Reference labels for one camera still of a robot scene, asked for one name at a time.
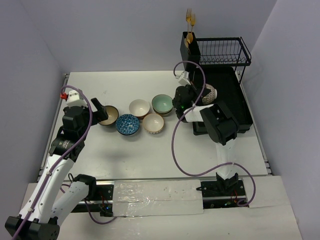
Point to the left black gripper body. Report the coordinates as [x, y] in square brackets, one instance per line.
[94, 114]

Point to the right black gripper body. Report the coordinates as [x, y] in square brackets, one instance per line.
[193, 92]

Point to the brown lattice pattern bowl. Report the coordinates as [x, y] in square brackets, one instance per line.
[211, 95]

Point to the blue geometric pattern bowl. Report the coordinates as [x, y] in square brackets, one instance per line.
[127, 124]

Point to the white striped bowl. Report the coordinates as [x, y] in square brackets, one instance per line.
[153, 123]

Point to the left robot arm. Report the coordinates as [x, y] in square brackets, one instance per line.
[43, 214]

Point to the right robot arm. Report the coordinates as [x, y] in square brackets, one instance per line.
[219, 122]

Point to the black dish rack tray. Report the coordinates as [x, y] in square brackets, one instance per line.
[224, 80]

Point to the brown beige bowl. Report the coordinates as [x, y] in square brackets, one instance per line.
[113, 115]

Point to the mint green bowl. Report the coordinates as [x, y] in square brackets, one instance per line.
[162, 104]

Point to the white red bowl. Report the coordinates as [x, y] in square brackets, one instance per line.
[139, 108]

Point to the black cutlery holder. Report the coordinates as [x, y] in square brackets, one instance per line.
[192, 52]

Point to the gold spoon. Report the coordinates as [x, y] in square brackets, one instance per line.
[187, 41]

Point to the gold fork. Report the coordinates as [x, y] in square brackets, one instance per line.
[193, 21]
[188, 17]

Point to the white taped sheet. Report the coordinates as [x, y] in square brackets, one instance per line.
[157, 198]

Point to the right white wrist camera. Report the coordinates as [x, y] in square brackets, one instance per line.
[183, 78]

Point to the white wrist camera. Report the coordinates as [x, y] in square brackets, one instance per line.
[73, 99]
[183, 78]

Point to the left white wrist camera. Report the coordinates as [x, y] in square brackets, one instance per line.
[73, 99]

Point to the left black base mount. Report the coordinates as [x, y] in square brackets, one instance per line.
[101, 200]

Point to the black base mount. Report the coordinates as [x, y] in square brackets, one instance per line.
[223, 193]
[101, 200]

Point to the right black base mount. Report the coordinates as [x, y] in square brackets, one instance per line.
[223, 193]

